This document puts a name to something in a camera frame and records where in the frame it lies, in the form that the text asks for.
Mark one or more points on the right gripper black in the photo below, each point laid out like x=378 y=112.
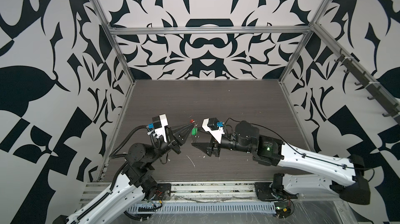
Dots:
x=211 y=146

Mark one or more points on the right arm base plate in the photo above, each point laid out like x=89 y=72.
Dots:
x=270 y=191

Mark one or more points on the white slotted cable duct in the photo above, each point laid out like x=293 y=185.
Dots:
x=205 y=208

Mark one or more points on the green key tag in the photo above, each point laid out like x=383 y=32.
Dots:
x=194 y=131

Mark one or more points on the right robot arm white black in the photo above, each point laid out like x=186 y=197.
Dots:
x=322 y=174

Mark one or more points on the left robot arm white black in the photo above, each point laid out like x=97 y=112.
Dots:
x=133 y=181

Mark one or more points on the wall hook rack dark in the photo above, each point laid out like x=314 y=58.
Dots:
x=365 y=80

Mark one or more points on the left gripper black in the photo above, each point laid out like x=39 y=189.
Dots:
x=171 y=138

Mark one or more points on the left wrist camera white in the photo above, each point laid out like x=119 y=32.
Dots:
x=157 y=128

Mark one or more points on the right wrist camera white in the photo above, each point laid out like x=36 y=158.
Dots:
x=214 y=127

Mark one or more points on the small circuit board green led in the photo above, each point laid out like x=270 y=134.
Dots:
x=284 y=209

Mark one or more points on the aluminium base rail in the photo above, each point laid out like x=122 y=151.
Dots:
x=244 y=190

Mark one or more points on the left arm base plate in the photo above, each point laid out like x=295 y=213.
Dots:
x=161 y=192

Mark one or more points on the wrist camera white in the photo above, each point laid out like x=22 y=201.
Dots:
x=157 y=128
x=214 y=127

